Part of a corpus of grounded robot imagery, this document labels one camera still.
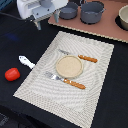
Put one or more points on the beige bowl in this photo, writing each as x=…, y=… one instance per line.
x=123, y=14

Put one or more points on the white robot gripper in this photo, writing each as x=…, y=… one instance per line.
x=40, y=9

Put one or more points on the fork with wooden handle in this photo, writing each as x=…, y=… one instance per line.
x=63, y=80

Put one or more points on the grey frying pan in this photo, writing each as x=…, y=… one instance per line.
x=69, y=11

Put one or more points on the knife with wooden handle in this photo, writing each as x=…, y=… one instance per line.
x=80, y=56

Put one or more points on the red toy sausage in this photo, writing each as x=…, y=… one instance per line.
x=12, y=74

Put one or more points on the beige woven placemat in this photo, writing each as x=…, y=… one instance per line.
x=74, y=99

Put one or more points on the dark grey cooking pot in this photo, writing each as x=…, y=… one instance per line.
x=91, y=12

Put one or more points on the round beige wooden plate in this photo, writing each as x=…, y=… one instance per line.
x=69, y=66

